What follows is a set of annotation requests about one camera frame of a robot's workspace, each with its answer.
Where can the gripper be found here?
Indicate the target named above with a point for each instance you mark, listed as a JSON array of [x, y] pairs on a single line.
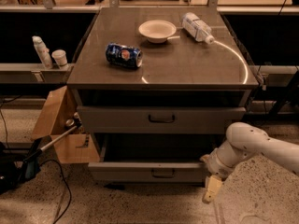
[[217, 166]]

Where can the grey drawer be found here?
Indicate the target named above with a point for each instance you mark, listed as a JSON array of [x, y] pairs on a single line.
[[186, 120], [152, 158]]

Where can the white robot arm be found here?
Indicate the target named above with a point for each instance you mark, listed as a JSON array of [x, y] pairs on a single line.
[[242, 142]]

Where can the grey drawer cabinet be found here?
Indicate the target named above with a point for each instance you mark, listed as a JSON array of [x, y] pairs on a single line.
[[177, 73]]

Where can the grey top drawer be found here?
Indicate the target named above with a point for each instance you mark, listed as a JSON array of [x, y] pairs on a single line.
[[186, 120]]

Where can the brown cardboard box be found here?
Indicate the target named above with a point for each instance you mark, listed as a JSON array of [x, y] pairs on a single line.
[[77, 147]]

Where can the metal grabber pole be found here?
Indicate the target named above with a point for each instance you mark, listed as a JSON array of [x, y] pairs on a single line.
[[49, 142]]

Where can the clear plastic water bottle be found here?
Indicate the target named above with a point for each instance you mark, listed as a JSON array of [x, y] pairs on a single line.
[[197, 28]]

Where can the blue crushed soda can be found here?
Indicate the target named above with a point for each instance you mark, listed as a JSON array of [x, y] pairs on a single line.
[[124, 56]]

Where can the white bowl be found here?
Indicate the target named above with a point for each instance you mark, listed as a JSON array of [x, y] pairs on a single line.
[[157, 31]]

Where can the black device on floor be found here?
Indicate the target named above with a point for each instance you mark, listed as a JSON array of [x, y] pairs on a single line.
[[17, 168]]

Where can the white spray bottle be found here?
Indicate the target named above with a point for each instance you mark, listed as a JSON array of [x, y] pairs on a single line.
[[42, 52]]

